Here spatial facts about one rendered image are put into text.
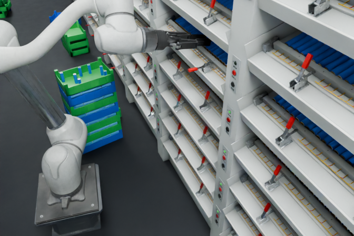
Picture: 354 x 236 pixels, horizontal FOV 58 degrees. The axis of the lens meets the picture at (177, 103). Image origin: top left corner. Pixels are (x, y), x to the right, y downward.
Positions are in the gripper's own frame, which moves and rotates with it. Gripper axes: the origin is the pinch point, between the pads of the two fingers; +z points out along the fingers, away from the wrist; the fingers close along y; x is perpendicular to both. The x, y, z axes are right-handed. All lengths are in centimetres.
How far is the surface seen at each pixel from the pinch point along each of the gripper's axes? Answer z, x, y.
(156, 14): -5.1, 1.5, 33.2
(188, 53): -1.9, 7.3, 3.5
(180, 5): -6.8, -10.6, 9.4
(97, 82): -22, 55, 65
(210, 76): -2.5, 7.6, -15.8
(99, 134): -18, 95, 64
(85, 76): -26, 59, 79
